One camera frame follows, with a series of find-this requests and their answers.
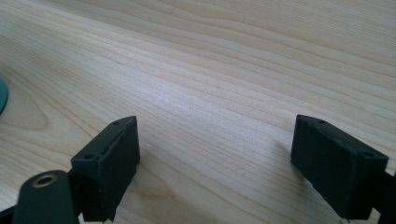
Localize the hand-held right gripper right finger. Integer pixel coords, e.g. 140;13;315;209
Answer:
290;114;390;221

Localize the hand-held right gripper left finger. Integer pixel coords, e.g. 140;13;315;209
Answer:
70;115;141;223

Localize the teal round object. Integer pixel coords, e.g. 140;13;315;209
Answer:
0;76;8;116

